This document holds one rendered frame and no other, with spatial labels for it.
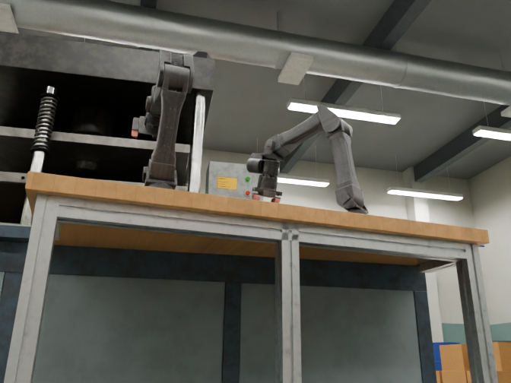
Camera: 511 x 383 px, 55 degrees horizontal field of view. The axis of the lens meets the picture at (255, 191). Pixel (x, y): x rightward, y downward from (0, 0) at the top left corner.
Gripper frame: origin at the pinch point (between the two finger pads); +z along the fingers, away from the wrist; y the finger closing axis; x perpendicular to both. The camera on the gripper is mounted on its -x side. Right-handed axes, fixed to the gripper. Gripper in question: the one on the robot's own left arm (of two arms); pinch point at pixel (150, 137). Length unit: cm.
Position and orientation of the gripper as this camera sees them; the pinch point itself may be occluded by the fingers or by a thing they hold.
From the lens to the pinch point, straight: 180.8
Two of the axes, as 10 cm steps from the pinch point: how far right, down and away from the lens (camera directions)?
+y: -9.4, -1.3, -3.1
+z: -3.3, 3.4, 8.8
